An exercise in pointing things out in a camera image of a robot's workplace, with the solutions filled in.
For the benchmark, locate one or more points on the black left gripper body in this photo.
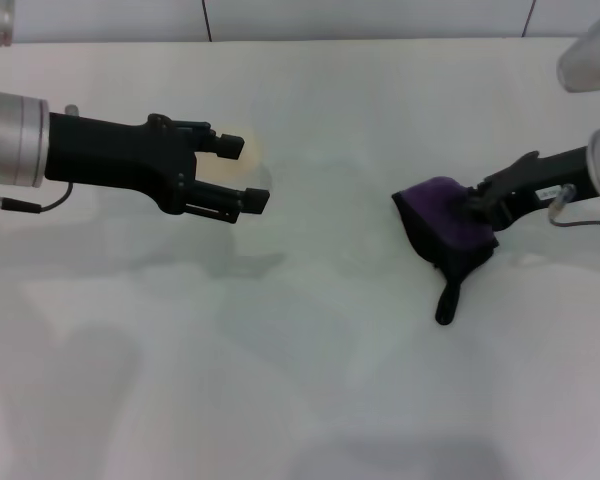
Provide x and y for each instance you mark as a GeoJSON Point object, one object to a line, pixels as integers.
{"type": "Point", "coordinates": [120, 155]}

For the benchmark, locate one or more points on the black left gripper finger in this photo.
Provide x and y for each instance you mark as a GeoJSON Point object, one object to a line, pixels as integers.
{"type": "Point", "coordinates": [230, 146]}
{"type": "Point", "coordinates": [257, 201]}

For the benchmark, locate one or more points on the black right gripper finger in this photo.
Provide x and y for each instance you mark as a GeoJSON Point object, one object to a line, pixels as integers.
{"type": "Point", "coordinates": [475, 202]}
{"type": "Point", "coordinates": [502, 215]}

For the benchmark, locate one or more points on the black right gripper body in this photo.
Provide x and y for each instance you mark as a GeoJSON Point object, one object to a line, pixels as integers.
{"type": "Point", "coordinates": [555, 175]}

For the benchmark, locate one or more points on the white paper cup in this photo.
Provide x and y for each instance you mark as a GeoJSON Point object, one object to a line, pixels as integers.
{"type": "Point", "coordinates": [252, 160]}

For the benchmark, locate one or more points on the purple-blue rag with black trim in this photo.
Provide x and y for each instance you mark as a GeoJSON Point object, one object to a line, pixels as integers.
{"type": "Point", "coordinates": [435, 220]}

